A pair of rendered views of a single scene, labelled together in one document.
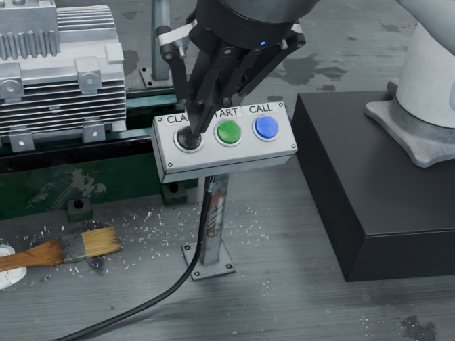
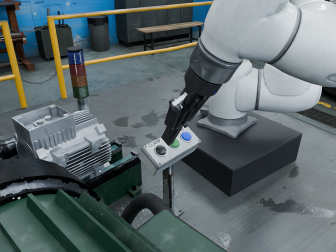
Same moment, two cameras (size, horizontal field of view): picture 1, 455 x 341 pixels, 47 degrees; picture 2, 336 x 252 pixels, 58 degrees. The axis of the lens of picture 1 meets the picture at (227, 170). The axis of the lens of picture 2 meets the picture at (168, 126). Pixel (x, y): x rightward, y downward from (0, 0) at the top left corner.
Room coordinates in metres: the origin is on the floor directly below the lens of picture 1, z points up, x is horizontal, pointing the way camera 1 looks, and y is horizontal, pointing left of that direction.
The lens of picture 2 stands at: (-0.14, 0.28, 1.50)
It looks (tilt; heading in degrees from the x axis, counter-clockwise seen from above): 28 degrees down; 338
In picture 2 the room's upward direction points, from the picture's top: straight up
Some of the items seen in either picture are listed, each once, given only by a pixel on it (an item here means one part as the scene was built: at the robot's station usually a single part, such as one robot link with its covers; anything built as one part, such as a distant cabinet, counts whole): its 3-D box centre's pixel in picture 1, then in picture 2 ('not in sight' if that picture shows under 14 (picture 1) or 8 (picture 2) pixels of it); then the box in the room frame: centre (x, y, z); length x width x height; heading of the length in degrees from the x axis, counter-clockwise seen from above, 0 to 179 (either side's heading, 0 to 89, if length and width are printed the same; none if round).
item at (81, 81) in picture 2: not in sight; (79, 79); (1.04, 0.18, 1.10); 0.06 x 0.06 x 0.04
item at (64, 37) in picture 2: not in sight; (54, 33); (5.51, 0.09, 0.41); 0.52 x 0.47 x 0.82; 104
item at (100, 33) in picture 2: not in sight; (99, 33); (5.78, -0.70, 0.30); 0.39 x 0.39 x 0.60
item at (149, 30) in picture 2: not in sight; (172, 37); (5.29, -2.00, 0.22); 1.40 x 0.33 x 0.43; 102
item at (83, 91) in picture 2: not in sight; (80, 90); (1.04, 0.18, 1.05); 0.06 x 0.06 x 0.04
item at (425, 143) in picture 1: (428, 110); (223, 115); (0.82, -0.35, 0.94); 0.22 x 0.18 x 0.06; 25
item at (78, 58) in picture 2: not in sight; (75, 56); (1.04, 0.18, 1.19); 0.06 x 0.06 x 0.04
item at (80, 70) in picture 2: not in sight; (77, 67); (1.04, 0.18, 1.14); 0.06 x 0.06 x 0.04
